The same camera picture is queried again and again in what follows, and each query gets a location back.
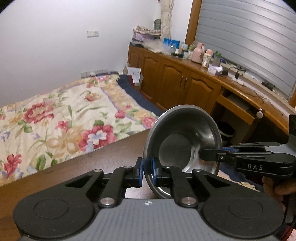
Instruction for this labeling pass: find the folded fabric pile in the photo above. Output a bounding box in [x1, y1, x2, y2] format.
[130, 26, 161, 46]

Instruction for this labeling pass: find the window roller blind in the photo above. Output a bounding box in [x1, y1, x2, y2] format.
[196, 0, 295, 95]

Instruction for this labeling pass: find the wooden sideboard cabinet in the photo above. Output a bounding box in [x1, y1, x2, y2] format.
[127, 45, 294, 133]

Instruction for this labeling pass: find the pink thermos jug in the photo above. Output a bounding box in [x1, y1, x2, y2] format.
[191, 42, 205, 64]

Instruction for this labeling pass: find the wall socket strip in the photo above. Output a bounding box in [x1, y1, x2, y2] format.
[81, 69, 108, 78]

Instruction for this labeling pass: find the beige curtain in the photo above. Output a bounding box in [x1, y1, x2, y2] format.
[160, 0, 175, 40]

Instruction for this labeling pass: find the person right hand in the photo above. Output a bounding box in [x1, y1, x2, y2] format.
[262, 177, 295, 227]

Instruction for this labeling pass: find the blue box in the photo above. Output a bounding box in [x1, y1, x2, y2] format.
[163, 38, 180, 49]

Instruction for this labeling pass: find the white tissue box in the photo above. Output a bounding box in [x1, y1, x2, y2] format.
[207, 64, 223, 75]

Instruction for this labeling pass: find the floral bed blanket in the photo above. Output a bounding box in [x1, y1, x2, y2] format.
[1, 72, 159, 185]

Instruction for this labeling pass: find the white wall switch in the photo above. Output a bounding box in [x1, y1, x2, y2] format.
[87, 31, 99, 38]

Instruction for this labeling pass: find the deep small steel bowl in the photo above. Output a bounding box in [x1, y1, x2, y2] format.
[142, 104, 223, 199]

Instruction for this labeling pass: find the white paper bag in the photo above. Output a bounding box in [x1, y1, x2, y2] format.
[127, 67, 142, 86]

